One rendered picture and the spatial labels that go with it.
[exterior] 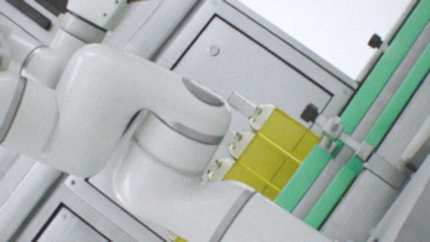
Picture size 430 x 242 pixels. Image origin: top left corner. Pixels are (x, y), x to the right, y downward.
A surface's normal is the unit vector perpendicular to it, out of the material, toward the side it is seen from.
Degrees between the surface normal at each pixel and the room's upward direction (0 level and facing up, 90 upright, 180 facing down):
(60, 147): 118
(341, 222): 90
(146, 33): 90
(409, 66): 90
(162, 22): 90
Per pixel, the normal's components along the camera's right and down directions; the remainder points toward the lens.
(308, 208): -0.04, -0.25
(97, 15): -0.18, 0.00
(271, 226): 0.15, -0.49
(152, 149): -0.43, 0.09
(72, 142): -0.04, 0.42
